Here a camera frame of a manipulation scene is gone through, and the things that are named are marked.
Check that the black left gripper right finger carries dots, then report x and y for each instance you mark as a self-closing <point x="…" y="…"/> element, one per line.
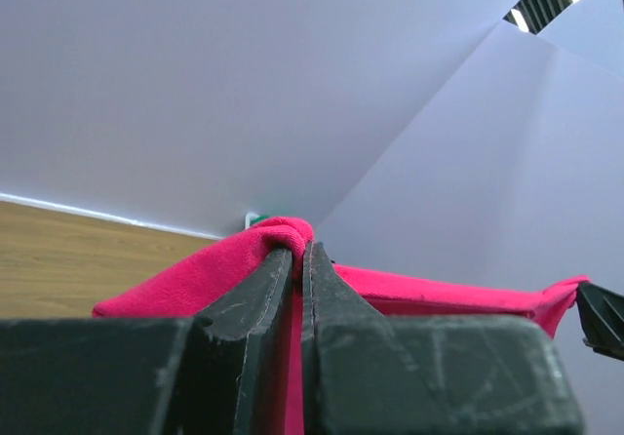
<point x="367" y="373"/>

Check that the white plastic laundry basket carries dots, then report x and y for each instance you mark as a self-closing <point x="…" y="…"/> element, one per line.
<point x="250" y="219"/>

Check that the green t shirt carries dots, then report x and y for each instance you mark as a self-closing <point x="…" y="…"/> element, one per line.
<point x="265" y="217"/>

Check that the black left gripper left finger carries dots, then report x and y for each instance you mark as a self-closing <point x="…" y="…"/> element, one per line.
<point x="223" y="370"/>

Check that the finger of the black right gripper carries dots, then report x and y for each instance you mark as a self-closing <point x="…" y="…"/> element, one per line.
<point x="601" y="317"/>

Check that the pink t shirt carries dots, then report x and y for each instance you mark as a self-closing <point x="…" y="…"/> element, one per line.
<point x="198" y="281"/>

